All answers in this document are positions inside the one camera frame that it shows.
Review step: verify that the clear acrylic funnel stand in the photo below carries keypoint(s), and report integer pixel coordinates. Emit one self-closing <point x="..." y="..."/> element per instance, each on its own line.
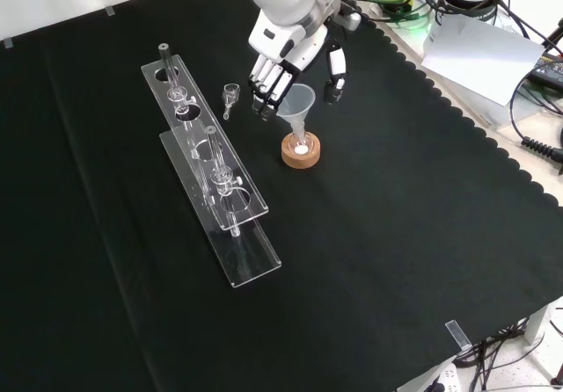
<point x="206" y="168"/>

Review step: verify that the white power strip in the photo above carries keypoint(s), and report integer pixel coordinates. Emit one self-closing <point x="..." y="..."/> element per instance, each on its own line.
<point x="442" y="379"/>

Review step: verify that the clear tape strip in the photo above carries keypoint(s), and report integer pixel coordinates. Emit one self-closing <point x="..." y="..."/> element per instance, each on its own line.
<point x="457" y="335"/>

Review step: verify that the translucent plastic funnel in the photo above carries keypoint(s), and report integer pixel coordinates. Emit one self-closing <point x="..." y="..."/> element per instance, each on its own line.
<point x="297" y="102"/>

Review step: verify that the white paper sheet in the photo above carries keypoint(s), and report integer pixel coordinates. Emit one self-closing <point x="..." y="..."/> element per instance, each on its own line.
<point x="479" y="58"/>

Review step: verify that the black bench cloth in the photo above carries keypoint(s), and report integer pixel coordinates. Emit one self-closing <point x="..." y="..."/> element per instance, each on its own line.
<point x="352" y="234"/>

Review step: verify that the clear round-bottom flask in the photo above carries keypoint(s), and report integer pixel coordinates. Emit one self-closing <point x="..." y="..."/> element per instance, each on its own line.
<point x="302" y="146"/>

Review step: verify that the black power adapter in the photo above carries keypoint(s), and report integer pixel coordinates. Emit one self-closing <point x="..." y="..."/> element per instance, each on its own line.
<point x="550" y="71"/>

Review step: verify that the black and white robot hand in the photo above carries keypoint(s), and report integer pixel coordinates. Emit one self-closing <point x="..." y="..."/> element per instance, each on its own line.
<point x="281" y="40"/>

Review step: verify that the grey tape piece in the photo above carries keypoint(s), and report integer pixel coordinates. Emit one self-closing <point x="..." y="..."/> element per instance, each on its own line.
<point x="8" y="42"/>
<point x="111" y="11"/>

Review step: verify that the white table leg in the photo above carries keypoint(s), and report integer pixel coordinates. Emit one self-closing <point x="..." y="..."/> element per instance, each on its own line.
<point x="536" y="324"/>

